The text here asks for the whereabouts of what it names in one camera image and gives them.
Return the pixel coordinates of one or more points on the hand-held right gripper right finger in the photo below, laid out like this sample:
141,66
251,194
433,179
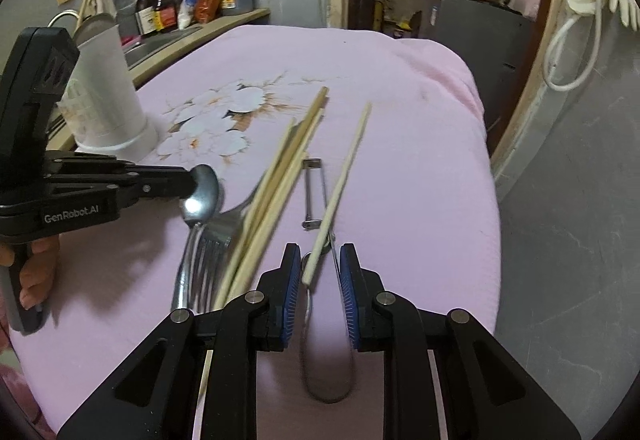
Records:
348,305

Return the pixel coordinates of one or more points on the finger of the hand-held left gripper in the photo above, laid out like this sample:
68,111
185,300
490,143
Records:
165,182

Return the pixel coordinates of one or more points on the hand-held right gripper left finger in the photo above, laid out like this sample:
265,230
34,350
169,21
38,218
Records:
291,300

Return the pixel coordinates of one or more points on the metal spoon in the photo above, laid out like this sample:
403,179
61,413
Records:
202,195

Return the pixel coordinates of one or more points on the white plastic utensil holder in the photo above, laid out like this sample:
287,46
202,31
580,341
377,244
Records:
100,84

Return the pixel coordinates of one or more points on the person's left hand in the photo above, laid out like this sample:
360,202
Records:
40,270

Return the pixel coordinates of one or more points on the steel faucet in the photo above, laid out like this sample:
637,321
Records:
62,14

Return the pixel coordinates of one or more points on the metal fork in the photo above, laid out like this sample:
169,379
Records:
212,245

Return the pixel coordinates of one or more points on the steel sink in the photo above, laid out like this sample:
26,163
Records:
150,44

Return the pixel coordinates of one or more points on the pink floral blanket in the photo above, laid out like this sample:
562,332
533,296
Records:
400,144

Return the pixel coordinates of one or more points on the white blue seasoning bag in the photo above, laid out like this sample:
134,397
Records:
187,9

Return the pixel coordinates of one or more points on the kitchen counter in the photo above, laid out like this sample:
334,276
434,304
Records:
235,19

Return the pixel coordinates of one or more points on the grey fridge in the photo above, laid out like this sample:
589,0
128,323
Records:
480,44

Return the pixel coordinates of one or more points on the worn wooden door frame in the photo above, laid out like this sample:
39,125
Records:
525,109

